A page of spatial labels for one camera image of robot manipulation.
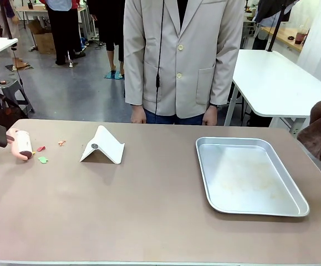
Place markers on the person's right forearm beige sleeve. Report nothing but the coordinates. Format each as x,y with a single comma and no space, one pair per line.
133,83

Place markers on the person's left forearm beige sleeve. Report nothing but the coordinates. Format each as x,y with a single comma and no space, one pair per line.
221,83

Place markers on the person's right hand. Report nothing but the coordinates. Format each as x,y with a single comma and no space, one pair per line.
138,116

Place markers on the person's left hand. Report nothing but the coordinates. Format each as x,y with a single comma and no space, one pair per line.
210,117

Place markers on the dark brown handbag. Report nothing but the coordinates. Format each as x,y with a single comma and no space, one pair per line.
2,113

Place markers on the grey plastic stool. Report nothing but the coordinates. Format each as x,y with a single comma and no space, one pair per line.
7,88

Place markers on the red paper scrap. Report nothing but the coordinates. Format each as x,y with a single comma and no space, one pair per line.
41,148

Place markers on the green paper scrap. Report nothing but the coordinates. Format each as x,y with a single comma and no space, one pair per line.
42,159

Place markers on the orange paper scrap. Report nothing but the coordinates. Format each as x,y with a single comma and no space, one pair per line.
61,143

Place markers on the brown cardboard box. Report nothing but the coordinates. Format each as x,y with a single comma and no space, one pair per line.
43,41

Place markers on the white folded roller stand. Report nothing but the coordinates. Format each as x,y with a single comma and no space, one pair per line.
104,149

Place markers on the person in black trousers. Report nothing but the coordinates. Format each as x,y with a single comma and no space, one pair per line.
63,33

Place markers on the blue plastic bag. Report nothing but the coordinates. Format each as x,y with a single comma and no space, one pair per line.
82,45

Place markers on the wooden background table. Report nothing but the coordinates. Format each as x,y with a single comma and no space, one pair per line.
32,10

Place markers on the blue slipper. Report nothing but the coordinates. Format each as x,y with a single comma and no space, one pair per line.
109,74
119,75

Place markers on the person in black leggings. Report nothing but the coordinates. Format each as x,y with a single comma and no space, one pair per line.
107,25

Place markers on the person in beige jacket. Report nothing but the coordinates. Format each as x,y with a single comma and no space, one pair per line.
182,61

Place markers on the silver metal tray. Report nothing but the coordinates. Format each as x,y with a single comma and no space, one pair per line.
254,183

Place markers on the large white side table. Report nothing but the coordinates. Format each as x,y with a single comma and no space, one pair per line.
276,83

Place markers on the black stand pole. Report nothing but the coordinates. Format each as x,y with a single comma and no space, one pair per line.
276,27

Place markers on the wooden counter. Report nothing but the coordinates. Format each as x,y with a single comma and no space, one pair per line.
279,34

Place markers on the cup with red drink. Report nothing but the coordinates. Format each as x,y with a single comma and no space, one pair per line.
300,37

